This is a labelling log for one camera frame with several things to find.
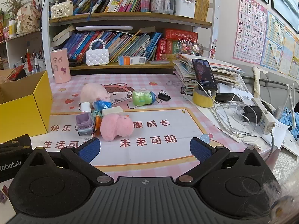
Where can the red boxed book set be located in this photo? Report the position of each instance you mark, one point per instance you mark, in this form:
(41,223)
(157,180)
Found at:
(177,43)

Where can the blue cloth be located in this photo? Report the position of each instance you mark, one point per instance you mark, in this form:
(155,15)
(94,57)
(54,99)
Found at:
(288,121)

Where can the small white box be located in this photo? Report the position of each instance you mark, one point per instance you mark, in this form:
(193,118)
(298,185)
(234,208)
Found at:
(86,107)

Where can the stack of books and papers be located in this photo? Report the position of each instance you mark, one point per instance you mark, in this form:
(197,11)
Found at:
(225,73)

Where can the white jar yellow label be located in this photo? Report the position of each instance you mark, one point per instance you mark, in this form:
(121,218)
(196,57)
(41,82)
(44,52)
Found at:
(12,28)

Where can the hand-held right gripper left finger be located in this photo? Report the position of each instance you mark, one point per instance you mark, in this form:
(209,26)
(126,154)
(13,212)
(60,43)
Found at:
(90,149)

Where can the white quilted handbag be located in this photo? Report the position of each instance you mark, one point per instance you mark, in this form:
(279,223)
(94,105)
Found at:
(97,57)

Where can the cream quilted handbag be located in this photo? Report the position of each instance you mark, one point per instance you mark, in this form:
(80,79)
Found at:
(61,9)

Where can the grey fur tuft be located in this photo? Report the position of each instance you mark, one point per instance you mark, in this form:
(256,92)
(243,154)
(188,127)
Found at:
(280,203)

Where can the stack of yellow books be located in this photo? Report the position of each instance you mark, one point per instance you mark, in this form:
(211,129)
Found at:
(202,2)

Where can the pink fluffy plush toy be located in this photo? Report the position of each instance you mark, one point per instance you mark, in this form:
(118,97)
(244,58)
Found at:
(115,127)

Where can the purple small container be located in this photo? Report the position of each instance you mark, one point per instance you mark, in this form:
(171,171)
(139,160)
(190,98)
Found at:
(84,123)

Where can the black smartphone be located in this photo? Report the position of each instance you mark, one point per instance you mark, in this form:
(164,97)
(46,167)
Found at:
(204,74)

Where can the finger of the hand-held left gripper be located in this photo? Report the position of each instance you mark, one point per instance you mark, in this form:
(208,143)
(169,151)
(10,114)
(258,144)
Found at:
(16,144)

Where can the yellow cardboard box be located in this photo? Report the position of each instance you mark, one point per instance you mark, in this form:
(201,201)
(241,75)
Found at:
(21,112)

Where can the loose white papers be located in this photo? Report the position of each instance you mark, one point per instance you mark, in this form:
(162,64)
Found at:
(247,130)

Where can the green toy figure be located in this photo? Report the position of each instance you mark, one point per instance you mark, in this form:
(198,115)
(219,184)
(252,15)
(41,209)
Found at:
(141,98)

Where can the yellow tape roll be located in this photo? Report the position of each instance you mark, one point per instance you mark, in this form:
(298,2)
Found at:
(203,99)

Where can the rabbit doll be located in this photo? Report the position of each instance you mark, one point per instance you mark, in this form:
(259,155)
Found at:
(27,19)

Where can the wooden bookshelf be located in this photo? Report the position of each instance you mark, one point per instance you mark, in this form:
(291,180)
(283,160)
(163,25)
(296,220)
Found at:
(130,17)

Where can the black charger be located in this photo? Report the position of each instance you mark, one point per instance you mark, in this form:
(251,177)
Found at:
(252,114)

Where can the white power strip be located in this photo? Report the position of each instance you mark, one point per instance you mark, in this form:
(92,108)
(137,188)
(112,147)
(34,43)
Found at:
(265,119)

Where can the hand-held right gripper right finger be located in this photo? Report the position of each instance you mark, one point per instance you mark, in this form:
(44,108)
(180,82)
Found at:
(201,149)

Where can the row of blue books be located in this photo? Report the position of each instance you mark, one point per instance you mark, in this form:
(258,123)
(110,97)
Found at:
(130,45)

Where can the pink printed table mat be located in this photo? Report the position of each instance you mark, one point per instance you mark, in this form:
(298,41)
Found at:
(154,142)

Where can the yellow chart wall poster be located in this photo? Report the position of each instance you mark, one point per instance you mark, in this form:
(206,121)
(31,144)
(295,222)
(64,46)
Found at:
(272,42)

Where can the pen cup with brushes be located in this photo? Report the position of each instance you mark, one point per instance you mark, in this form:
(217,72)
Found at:
(33,61)

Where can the white pen holders with pens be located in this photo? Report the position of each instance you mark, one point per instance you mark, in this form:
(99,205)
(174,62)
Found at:
(172,5)

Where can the alphabet wall poster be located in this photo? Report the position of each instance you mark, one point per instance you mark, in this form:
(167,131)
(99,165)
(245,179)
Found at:
(250,30)

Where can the pale pink pig plush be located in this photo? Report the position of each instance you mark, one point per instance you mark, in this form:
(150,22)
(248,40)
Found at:
(93,93)

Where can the blue plastic-wrapped packet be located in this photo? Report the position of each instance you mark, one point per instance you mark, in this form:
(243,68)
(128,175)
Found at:
(102,105)

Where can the glitter toy crown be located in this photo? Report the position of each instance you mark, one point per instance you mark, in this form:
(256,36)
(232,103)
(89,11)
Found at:
(190,47)

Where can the rolled white paper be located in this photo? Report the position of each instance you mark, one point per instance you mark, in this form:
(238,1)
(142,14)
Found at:
(104,28)

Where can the grey sofa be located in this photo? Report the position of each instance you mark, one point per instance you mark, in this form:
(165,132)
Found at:
(275,81)

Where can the orange and white box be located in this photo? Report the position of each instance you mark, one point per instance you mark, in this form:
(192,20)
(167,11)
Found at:
(130,60)

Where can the dark flat phone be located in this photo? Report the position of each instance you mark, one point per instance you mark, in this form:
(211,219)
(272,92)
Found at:
(227,97)

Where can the pink cylindrical pen holder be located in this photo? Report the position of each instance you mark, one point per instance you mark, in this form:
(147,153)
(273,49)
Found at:
(60,66)

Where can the white shelf unit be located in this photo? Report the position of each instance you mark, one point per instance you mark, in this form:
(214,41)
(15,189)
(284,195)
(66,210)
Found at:
(14,44)

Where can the black binder clip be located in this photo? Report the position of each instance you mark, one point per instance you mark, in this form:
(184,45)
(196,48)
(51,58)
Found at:
(163,96)

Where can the white eraser block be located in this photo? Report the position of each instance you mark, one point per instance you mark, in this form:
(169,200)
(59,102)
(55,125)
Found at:
(112,111)

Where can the orange small toy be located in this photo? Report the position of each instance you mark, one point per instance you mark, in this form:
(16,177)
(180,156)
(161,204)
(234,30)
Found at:
(97,127)

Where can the mint green small toy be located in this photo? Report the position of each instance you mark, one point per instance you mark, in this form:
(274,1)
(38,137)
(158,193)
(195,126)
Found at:
(97,114)

